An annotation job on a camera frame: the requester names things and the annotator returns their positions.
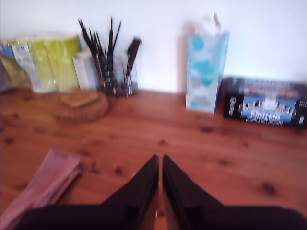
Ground white carton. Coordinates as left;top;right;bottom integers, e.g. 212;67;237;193
71;49;99;91

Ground tissue box teal clouds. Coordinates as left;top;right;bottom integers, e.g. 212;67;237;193
186;31;230;82

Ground wire cutlery holder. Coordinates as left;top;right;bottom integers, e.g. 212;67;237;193
95;57;140;96

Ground square cork coaster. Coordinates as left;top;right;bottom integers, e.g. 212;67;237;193
61;97;99;106
59;92;100;104

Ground round cork trivet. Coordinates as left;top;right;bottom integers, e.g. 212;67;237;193
54;90;110;115
54;109;108;124
53;105;110;120

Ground yellow paper towel pack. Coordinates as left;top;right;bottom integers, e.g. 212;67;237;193
0;32;82;94

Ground white tissue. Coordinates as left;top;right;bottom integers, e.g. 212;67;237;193
189;11;223;37

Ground dark handled knife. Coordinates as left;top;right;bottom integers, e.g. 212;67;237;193
126;36;142;72

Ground black chopstick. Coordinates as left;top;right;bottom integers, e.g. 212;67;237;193
94;31;107;63
78;19;101;60
110;20;122;57
108;16;114;63

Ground black protein bar box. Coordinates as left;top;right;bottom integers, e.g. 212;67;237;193
223;76;307;128

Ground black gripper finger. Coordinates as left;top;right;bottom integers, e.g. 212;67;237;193
100;154;160;230
162;154;227;230

